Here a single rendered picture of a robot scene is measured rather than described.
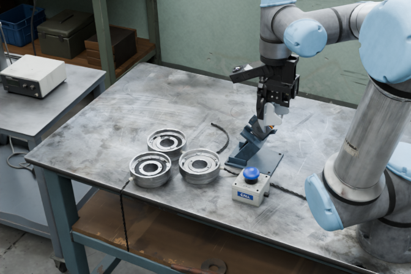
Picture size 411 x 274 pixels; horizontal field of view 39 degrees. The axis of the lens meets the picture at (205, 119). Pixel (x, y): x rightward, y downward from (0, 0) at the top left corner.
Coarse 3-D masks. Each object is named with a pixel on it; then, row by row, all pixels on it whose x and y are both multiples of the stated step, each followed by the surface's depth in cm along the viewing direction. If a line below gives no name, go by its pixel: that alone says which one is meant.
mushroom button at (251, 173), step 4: (248, 168) 136; (252, 168) 136; (256, 168) 137; (244, 172) 135; (248, 172) 135; (252, 172) 135; (256, 172) 135; (244, 176) 135; (248, 176) 134; (252, 176) 134; (256, 176) 135
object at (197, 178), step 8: (192, 152) 149; (200, 152) 150; (208, 152) 149; (184, 160) 147; (192, 160) 147; (200, 160) 147; (208, 160) 147; (216, 160) 147; (184, 168) 144; (192, 168) 144; (208, 168) 144; (216, 168) 142; (184, 176) 143; (192, 176) 141; (200, 176) 141; (208, 176) 142; (216, 176) 143; (200, 184) 143
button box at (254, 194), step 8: (240, 176) 139; (264, 176) 138; (232, 184) 136; (240, 184) 136; (248, 184) 136; (256, 184) 136; (264, 184) 136; (232, 192) 137; (240, 192) 136; (248, 192) 135; (256, 192) 134; (264, 192) 137; (240, 200) 137; (248, 200) 136; (256, 200) 135
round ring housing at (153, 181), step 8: (144, 152) 148; (152, 152) 148; (136, 160) 147; (168, 160) 146; (144, 168) 146; (152, 168) 148; (160, 168) 145; (168, 168) 143; (136, 176) 141; (144, 176) 140; (152, 176) 140; (160, 176) 141; (168, 176) 143; (136, 184) 144; (144, 184) 141; (152, 184) 141; (160, 184) 143
